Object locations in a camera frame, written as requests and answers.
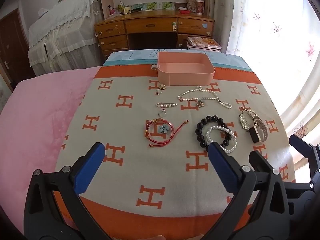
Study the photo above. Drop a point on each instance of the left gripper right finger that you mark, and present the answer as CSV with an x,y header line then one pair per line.
x,y
256,210

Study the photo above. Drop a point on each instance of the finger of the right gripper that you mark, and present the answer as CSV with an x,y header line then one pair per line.
x,y
261,167
308,151

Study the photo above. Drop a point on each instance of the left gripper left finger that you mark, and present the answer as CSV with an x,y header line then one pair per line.
x,y
53,208

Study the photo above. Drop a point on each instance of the pink strap smart watch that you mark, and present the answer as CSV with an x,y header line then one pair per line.
x,y
258,131

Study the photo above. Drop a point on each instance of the blue flower brooch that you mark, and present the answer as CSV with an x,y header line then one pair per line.
x,y
164,128

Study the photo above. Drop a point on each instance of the silver ring pink charm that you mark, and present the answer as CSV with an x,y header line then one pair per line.
x,y
162,113

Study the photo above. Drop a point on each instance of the pearl bar hair clip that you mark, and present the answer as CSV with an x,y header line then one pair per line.
x,y
166,105

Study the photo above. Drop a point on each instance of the pink fleece blanket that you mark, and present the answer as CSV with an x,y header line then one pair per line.
x,y
34,123

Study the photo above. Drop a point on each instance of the orange H pattern blanket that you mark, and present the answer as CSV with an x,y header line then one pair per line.
x,y
151,183

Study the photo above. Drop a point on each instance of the light blue leaf bedsheet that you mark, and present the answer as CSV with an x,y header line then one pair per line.
x,y
150,56

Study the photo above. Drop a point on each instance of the round gold brooch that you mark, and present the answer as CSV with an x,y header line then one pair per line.
x,y
162,87

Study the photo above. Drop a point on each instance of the pink plastic tray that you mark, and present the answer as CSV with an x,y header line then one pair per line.
x,y
184,69

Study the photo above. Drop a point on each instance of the floral window curtain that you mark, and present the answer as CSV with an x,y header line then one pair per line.
x,y
279,39

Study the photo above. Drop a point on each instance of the stack of books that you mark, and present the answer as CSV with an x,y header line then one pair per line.
x,y
203,43

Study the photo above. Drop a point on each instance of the red box on desk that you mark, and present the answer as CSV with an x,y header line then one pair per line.
x,y
185,12

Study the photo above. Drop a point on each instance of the patterned cup on desk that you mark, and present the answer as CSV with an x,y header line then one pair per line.
x,y
199,7

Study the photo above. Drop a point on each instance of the wooden desk with drawers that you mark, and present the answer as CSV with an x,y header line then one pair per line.
x,y
158,29

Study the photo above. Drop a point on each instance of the lace covered furniture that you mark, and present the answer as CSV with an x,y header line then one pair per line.
x,y
64,38

